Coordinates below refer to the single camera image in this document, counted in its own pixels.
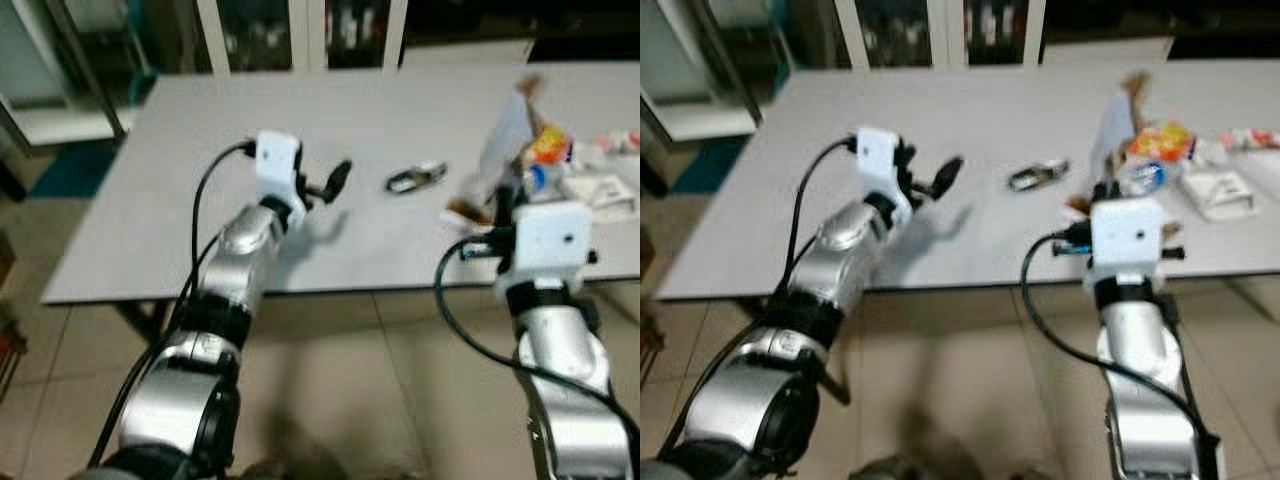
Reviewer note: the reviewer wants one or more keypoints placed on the white paper bag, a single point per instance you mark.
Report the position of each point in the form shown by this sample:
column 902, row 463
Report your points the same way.
column 508, row 135
column 1118, row 125

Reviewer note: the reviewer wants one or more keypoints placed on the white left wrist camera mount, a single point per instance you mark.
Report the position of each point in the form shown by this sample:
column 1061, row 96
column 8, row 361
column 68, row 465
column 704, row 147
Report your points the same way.
column 277, row 165
column 878, row 160

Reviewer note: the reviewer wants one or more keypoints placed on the blue crumpled wrapper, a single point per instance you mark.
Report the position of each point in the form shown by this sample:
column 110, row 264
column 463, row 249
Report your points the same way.
column 537, row 177
column 1148, row 177

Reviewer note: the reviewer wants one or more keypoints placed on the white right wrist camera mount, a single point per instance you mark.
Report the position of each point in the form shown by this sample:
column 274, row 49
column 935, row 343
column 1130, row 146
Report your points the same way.
column 545, row 235
column 1125, row 235

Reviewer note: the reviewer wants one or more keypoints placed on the white low cabinet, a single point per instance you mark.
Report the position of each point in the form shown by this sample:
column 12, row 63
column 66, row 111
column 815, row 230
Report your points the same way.
column 700, row 118
column 60, row 120

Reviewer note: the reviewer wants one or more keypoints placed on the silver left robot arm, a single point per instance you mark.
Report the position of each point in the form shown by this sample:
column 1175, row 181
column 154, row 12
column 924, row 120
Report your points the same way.
column 180, row 400
column 760, row 400

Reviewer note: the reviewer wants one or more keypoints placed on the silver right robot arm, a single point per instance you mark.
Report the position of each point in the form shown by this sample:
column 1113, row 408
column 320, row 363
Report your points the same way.
column 565, row 350
column 1140, row 360

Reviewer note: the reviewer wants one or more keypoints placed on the grey folding table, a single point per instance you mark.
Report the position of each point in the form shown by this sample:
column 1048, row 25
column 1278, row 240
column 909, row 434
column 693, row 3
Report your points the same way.
column 800, row 230
column 180, row 230

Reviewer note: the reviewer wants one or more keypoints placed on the white flat packet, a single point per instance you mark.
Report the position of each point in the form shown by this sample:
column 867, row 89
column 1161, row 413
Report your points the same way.
column 600, row 192
column 1215, row 192

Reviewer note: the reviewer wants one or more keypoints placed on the white framed glass cabinet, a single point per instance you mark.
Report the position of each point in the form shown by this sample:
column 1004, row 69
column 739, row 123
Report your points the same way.
column 950, row 28
column 310, row 30

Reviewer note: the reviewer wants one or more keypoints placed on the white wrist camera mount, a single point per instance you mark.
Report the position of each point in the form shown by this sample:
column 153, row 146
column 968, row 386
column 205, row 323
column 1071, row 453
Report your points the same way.
column 277, row 165
column 1125, row 235
column 878, row 160
column 545, row 235

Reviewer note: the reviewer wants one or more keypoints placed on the orange snack pack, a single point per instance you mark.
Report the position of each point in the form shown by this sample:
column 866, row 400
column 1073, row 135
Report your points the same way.
column 1160, row 140
column 550, row 145

